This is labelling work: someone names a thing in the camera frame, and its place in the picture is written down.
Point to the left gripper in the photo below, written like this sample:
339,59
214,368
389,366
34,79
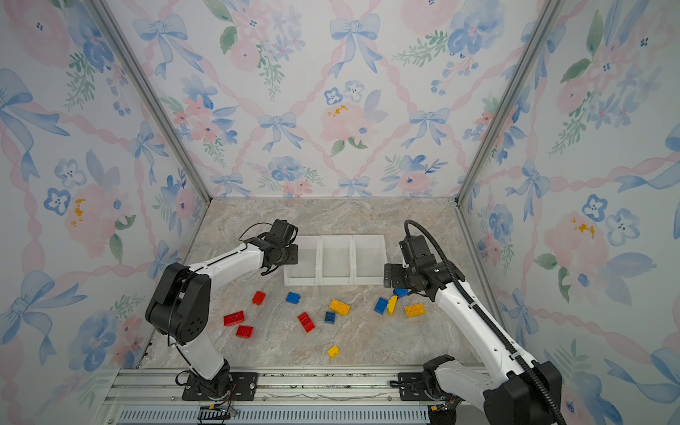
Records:
294,254

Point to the small red lego brick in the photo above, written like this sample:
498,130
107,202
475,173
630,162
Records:
259,298

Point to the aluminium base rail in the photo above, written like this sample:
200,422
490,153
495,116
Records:
291,395

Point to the blue lego brick left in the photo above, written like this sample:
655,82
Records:
293,298

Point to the yellow long lego brick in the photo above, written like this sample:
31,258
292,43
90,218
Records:
415,310
339,307

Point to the blue tall lego brick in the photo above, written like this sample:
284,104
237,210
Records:
400,293

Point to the left aluminium corner post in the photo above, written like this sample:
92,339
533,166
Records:
103,16

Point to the small yellow lego brick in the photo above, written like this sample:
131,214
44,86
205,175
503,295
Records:
333,351

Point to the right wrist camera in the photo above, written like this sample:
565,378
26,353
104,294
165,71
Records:
414,248

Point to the red curved lego brick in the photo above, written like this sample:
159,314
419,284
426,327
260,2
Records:
306,322

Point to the blue square lego brick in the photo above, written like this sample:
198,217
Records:
381,305

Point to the aluminium corner post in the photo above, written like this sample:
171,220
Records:
544,26
103,16

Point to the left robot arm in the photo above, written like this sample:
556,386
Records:
180,309

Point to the red lego brick near base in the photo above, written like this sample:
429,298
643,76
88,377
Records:
245,332

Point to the right aluminium corner post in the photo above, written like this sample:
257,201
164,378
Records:
544,26

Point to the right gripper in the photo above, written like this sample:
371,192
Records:
396,274

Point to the red long lego brick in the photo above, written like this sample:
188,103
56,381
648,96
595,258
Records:
234,319

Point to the yellow curved lego brick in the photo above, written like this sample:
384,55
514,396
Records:
392,305

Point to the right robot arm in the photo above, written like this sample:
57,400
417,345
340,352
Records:
478,340

